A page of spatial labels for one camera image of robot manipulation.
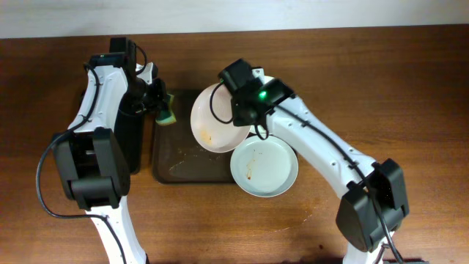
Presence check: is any green yellow sponge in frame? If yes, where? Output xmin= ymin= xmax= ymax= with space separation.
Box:
xmin=155 ymin=94 xmax=177 ymax=126

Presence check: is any white plate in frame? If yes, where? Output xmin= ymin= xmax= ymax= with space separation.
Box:
xmin=190 ymin=84 xmax=250 ymax=153
xmin=249 ymin=76 xmax=274 ymax=137
xmin=230 ymin=136 xmax=299 ymax=198

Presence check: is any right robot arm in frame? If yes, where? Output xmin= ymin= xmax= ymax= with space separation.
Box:
xmin=219 ymin=66 xmax=410 ymax=263

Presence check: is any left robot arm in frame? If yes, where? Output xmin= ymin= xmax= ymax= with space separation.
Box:
xmin=48 ymin=62 xmax=175 ymax=263

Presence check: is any black plastic tray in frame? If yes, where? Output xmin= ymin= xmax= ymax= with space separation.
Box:
xmin=75 ymin=87 xmax=146 ymax=175

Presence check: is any brown translucent tray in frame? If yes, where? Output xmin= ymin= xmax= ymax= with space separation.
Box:
xmin=152 ymin=89 xmax=235 ymax=184

